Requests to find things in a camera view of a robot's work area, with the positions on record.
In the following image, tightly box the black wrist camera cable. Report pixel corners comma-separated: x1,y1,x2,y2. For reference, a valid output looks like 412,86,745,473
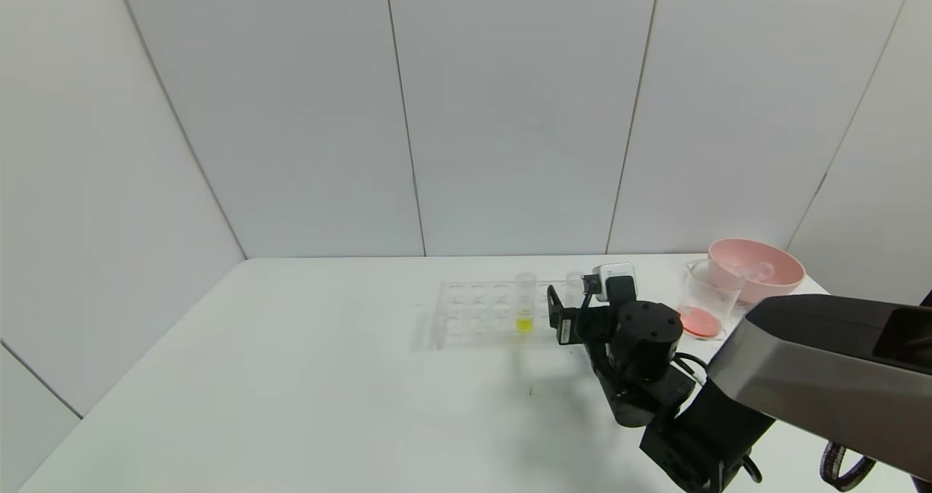
673,352,711,389

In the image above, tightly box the test tube with yellow pigment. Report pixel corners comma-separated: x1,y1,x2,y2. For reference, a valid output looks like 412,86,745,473
515,273,537,334

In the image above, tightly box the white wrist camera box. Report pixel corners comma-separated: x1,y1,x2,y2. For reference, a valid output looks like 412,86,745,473
592,263,638,303

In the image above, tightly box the clear plastic test tube rack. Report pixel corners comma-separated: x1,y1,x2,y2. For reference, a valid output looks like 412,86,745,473
430,280,585,350

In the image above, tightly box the pink bowl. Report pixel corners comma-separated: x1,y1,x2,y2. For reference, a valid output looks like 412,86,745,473
708,238,805,306

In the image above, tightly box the clear glass beaker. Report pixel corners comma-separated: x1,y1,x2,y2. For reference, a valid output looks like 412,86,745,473
677,259,745,341

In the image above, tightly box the braided arm cable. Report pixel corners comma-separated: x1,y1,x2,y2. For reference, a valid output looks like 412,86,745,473
818,441,879,493

